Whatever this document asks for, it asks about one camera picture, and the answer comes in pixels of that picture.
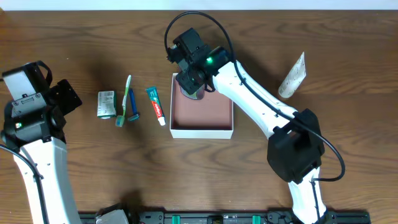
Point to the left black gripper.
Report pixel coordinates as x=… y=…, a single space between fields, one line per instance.
x=66 y=96

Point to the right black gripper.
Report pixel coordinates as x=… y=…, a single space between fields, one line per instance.
x=189 y=83

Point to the clear pump soap bottle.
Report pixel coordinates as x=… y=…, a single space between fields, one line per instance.
x=198 y=95

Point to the white patterned cream tube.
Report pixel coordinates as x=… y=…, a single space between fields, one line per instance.
x=294 y=78

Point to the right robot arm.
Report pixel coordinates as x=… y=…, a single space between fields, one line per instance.
x=295 y=144

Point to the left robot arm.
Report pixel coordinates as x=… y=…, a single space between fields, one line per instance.
x=33 y=133

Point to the green white soap box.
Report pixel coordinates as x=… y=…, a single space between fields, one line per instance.
x=106 y=108

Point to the green red toothpaste tube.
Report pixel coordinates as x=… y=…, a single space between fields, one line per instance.
x=154 y=98

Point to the white open cardboard box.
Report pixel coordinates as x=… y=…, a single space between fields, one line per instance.
x=208 y=118

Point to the green white toothbrush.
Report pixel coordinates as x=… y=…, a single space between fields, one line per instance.
x=120 y=118

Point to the blue disposable razor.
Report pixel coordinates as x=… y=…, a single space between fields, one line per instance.
x=135 y=115

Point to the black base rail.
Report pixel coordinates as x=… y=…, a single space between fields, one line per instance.
x=147 y=215

